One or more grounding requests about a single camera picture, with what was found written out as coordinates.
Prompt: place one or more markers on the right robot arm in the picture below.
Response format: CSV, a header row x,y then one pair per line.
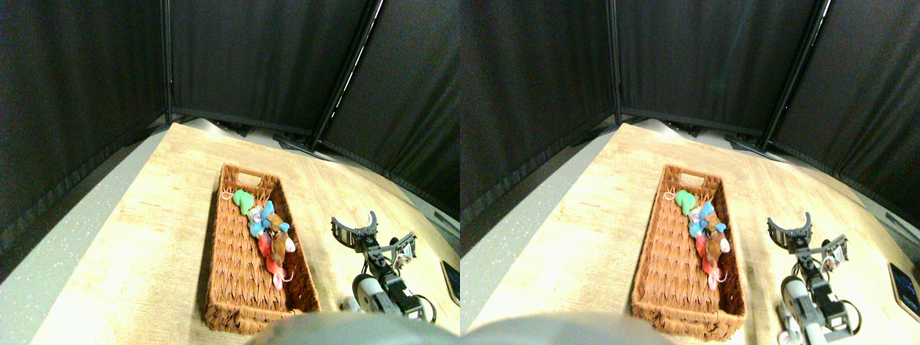
x,y
370,291
798,298

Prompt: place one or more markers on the black phone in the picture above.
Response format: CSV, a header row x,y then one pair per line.
x,y
905,291
453,280

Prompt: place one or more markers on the black bracket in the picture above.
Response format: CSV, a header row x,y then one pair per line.
x,y
841,246

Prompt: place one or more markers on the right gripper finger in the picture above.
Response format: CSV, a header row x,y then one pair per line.
x,y
782,238
805,233
371,231
346,236

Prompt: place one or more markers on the brown plush toy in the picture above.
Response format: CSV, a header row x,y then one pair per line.
x,y
279,246
717,246

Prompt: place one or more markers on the brown wicker basket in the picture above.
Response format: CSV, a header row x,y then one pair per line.
x,y
665,273
233,273

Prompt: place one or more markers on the black curtain stand foot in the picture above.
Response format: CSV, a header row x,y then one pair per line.
x,y
683,129
233,129
747,147
298,146

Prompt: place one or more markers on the blue white plush toy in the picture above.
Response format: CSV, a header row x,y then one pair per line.
x,y
256,226
697,226

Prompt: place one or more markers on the green toy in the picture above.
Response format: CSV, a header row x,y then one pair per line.
x,y
684,201
243,201

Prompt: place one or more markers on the black curtain stand pole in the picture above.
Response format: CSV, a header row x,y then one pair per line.
x,y
325,118
166,57
613,57
776,118

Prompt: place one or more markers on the red toy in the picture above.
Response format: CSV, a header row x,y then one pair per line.
x,y
274,272
711,272

